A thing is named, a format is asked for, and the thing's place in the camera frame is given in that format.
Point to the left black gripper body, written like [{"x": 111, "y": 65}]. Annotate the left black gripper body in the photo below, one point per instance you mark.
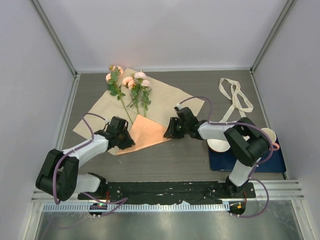
[{"x": 121, "y": 135}]

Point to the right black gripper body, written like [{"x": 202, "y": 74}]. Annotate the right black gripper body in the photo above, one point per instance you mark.
[{"x": 181, "y": 129}]

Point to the orange beige wrapping paper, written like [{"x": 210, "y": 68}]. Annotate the orange beige wrapping paper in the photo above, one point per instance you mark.
[{"x": 148, "y": 128}]

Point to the light pink fake flower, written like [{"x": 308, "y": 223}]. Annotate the light pink fake flower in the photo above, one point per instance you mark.
[{"x": 144, "y": 91}]

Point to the peach fake flower with buds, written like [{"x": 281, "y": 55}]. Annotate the peach fake flower with buds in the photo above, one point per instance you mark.
[{"x": 112, "y": 78}]

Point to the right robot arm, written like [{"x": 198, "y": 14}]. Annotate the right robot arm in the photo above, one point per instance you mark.
[{"x": 248, "y": 143}]

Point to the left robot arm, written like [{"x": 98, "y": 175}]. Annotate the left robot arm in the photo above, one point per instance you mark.
[{"x": 59, "y": 175}]

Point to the left white bowl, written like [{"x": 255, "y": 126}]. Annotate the left white bowl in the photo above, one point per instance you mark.
[{"x": 219, "y": 146}]

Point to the dark blue mat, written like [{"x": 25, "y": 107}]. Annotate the dark blue mat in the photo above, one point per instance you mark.
[{"x": 225, "y": 161}]

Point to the cream ribbon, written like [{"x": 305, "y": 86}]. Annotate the cream ribbon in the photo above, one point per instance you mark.
[{"x": 239, "y": 100}]

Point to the pink mug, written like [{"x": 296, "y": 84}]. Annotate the pink mug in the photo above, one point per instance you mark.
[{"x": 273, "y": 137}]

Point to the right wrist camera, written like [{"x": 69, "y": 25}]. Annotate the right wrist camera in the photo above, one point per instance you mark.
[{"x": 178, "y": 107}]

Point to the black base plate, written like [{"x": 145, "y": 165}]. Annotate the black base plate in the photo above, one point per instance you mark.
[{"x": 172, "y": 192}]

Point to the white slotted cable duct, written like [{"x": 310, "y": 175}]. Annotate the white slotted cable duct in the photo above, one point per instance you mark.
[{"x": 135, "y": 208}]

